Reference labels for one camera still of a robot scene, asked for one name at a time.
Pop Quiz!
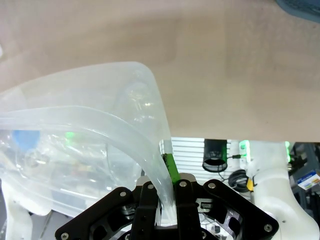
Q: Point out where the black cylinder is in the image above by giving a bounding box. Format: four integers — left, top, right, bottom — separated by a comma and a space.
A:
201, 138, 229, 173

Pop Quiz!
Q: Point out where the white device with green light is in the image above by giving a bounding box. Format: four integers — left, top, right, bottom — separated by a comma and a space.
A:
238, 139, 251, 162

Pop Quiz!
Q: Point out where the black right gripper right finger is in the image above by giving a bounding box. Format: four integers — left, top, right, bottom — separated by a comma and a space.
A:
163, 152, 280, 240

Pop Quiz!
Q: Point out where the blue grey tray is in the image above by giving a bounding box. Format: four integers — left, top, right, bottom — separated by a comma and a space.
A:
274, 0, 320, 24

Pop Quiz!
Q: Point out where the white slatted panel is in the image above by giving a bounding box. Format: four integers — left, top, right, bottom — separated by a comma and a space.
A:
159, 136, 206, 177

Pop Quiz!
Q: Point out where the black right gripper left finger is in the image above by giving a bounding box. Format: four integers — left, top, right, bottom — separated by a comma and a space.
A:
54, 176, 161, 240

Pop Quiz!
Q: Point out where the blue and white box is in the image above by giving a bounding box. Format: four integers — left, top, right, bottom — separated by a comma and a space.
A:
296, 169, 320, 191

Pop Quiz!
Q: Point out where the coiled black cable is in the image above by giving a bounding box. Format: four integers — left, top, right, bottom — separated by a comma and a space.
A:
227, 169, 252, 194

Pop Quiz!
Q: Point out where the clear bottle with blue cap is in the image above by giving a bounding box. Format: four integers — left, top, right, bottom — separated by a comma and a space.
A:
0, 128, 110, 176

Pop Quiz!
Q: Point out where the translucent plastic basket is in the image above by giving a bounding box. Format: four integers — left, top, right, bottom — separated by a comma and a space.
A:
0, 61, 176, 227

